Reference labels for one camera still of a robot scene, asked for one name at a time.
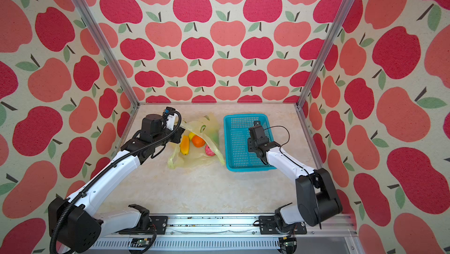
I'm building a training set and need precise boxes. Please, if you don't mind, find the orange fruit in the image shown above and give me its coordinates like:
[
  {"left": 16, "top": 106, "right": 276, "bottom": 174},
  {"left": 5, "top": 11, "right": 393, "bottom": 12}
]
[{"left": 191, "top": 136, "right": 206, "bottom": 148}]

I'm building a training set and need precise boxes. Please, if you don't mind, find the pink dragon fruit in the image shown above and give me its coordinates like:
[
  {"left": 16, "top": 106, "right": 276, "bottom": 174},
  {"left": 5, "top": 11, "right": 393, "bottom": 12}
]
[{"left": 205, "top": 145, "right": 216, "bottom": 157}]

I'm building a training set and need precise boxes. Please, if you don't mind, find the yellow translucent plastic bag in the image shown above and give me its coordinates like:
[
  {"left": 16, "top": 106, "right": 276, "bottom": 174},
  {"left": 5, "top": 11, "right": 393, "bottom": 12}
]
[{"left": 167, "top": 114, "right": 226, "bottom": 169}]

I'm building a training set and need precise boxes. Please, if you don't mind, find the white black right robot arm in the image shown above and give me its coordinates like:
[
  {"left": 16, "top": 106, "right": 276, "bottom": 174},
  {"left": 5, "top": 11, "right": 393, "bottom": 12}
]
[{"left": 247, "top": 138, "right": 343, "bottom": 234}]

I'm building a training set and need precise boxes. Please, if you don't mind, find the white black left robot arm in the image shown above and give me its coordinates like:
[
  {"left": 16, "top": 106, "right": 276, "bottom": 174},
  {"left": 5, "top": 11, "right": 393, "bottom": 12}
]
[{"left": 48, "top": 107, "right": 185, "bottom": 254}]

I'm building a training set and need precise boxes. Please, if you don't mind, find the teal plastic mesh basket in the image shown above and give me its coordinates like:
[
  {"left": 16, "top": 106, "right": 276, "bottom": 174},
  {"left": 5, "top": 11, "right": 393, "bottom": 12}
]
[{"left": 223, "top": 113, "right": 275, "bottom": 173}]

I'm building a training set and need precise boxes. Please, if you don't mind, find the yellow mango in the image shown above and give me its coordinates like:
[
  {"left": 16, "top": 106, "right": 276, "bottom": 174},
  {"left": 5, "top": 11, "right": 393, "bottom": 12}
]
[{"left": 180, "top": 135, "right": 191, "bottom": 155}]

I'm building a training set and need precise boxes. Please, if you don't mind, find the small circuit board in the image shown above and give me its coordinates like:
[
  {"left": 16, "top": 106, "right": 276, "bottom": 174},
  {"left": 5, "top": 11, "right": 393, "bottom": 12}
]
[{"left": 130, "top": 238, "right": 151, "bottom": 248}]

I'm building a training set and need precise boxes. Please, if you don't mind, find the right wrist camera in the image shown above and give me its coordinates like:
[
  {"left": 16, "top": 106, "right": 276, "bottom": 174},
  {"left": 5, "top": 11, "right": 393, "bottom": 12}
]
[{"left": 248, "top": 120, "right": 267, "bottom": 141}]

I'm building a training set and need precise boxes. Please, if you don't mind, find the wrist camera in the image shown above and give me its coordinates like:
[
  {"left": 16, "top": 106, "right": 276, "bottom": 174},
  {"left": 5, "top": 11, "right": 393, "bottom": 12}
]
[
  {"left": 248, "top": 120, "right": 267, "bottom": 141},
  {"left": 162, "top": 107, "right": 178, "bottom": 131}
]

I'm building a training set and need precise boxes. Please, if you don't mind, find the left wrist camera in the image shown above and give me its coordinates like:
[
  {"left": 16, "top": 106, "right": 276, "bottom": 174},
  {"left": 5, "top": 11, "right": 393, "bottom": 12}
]
[{"left": 162, "top": 107, "right": 178, "bottom": 131}]

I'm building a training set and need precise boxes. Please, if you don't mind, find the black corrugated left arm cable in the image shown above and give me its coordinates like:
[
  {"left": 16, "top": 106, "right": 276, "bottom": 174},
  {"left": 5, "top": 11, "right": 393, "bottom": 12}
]
[{"left": 49, "top": 109, "right": 183, "bottom": 254}]

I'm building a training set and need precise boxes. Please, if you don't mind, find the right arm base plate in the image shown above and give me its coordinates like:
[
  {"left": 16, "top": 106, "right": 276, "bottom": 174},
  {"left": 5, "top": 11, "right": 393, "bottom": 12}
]
[{"left": 254, "top": 215, "right": 307, "bottom": 235}]

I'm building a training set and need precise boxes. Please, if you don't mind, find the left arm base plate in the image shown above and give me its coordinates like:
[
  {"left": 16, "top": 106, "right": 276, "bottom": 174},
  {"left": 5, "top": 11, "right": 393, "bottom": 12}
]
[{"left": 118, "top": 215, "right": 168, "bottom": 235}]

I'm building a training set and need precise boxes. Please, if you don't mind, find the front aluminium frame rail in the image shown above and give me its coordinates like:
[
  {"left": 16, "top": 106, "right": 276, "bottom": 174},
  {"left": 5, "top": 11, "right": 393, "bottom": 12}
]
[{"left": 87, "top": 214, "right": 364, "bottom": 254}]

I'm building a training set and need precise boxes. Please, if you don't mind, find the left rear aluminium corner post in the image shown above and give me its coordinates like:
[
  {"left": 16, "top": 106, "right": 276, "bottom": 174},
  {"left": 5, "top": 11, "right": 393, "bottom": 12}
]
[{"left": 71, "top": 0, "right": 139, "bottom": 109}]

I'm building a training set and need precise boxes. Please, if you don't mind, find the aluminium corner post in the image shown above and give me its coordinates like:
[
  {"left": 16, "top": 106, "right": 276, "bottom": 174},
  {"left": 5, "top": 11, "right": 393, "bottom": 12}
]
[
  {"left": 295, "top": 0, "right": 355, "bottom": 111},
  {"left": 71, "top": 0, "right": 139, "bottom": 109}
]

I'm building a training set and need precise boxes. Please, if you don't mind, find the right rear aluminium corner post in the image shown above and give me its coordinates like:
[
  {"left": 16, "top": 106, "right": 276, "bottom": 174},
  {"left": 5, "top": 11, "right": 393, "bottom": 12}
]
[{"left": 295, "top": 0, "right": 355, "bottom": 111}]

